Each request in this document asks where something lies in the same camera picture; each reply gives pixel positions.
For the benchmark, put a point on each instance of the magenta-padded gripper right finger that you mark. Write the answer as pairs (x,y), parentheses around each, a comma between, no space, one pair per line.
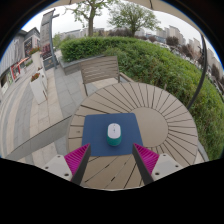
(163,165)

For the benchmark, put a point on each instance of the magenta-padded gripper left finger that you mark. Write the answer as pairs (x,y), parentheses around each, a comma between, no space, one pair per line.
(60,166)

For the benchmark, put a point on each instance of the white and teal computer mouse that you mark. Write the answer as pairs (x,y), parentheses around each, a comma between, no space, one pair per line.
(114,133)

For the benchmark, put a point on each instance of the blue rectangular mouse pad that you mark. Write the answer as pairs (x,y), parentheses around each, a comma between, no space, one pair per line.
(95,136)

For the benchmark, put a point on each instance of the white flower planter box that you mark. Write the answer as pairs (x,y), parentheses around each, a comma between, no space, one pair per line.
(38,91)
(36,60)

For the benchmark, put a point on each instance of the green hedge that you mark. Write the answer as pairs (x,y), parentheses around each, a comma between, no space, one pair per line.
(160,63)

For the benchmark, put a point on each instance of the dark curved parasol pole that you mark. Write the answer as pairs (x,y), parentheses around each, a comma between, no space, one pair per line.
(201,70)

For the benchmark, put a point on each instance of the wooden slatted chair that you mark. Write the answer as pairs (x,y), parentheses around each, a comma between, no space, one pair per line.
(100,68)

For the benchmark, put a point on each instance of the grey storefront building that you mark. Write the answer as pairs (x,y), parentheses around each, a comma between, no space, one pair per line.
(16,56)

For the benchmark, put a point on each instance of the distant apartment buildings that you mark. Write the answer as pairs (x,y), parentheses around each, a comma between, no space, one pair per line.
(173,32)

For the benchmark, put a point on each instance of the bare-trunked leafy tree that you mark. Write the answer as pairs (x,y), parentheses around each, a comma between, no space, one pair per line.
(90,20)

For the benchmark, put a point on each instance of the round-crowned green tree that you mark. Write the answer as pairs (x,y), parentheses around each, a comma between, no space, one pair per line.
(133,16)

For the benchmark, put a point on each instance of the beige parasol canopy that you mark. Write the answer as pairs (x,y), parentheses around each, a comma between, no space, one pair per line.
(143,2)

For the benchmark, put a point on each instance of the tall grey sign post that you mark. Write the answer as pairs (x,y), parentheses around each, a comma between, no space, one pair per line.
(46,36)

